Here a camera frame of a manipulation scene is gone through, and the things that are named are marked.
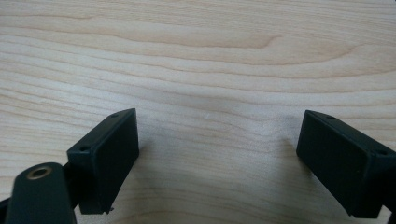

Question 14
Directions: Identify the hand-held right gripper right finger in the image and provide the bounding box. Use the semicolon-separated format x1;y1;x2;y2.
295;109;396;219

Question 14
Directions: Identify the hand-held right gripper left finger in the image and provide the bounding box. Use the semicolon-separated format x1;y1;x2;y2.
65;107;140;216

